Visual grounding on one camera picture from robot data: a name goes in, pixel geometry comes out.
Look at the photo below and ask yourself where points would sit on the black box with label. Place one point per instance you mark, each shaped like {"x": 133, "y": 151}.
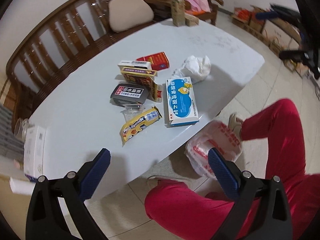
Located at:
{"x": 129, "y": 93}

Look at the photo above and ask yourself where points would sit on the beige cushion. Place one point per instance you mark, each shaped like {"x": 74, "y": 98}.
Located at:
{"x": 126, "y": 14}

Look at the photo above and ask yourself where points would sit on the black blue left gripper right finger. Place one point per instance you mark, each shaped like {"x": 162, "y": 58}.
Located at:
{"x": 272, "y": 219}

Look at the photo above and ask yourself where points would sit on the wooden bench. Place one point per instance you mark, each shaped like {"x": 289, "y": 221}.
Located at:
{"x": 70, "y": 36}

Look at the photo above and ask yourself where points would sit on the tall patterned box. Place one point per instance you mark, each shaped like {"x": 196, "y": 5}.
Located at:
{"x": 178, "y": 12}

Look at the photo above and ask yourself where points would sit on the person's right red trouser leg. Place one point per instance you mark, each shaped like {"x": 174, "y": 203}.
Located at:
{"x": 280, "y": 124}

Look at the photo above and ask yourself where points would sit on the clear plastic cup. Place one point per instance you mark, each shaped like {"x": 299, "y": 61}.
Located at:
{"x": 132, "y": 110}

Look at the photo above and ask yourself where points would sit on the white carton box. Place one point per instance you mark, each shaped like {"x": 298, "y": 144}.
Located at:
{"x": 34, "y": 152}

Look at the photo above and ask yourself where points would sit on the wooden armchair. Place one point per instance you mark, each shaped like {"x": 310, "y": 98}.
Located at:
{"x": 197, "y": 2}

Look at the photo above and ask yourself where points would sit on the person's left red trouser leg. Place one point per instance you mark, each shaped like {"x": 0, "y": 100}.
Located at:
{"x": 190, "y": 216}

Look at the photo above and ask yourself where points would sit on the white barcode box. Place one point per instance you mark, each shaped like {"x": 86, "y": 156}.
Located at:
{"x": 135, "y": 64}

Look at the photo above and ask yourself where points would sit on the blue white medicine box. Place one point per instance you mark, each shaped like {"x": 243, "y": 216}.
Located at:
{"x": 182, "y": 108}

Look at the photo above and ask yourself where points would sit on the white tissue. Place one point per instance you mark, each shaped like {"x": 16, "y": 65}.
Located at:
{"x": 197, "y": 68}

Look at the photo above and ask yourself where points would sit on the red cardboard box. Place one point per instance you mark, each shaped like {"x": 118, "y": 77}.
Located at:
{"x": 159, "y": 61}

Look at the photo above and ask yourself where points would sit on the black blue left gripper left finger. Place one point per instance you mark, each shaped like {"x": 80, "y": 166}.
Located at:
{"x": 45, "y": 219}

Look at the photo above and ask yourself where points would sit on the beige slipper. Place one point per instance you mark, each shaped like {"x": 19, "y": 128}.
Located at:
{"x": 235, "y": 124}

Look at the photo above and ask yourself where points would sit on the glass jar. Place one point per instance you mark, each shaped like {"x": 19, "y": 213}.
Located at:
{"x": 21, "y": 127}

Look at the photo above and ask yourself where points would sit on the yellow snack wrapper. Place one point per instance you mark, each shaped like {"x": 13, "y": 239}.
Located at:
{"x": 139, "y": 123}

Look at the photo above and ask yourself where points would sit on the person's red trouser leg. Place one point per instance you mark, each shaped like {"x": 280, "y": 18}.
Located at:
{"x": 280, "y": 124}
{"x": 190, "y": 216}

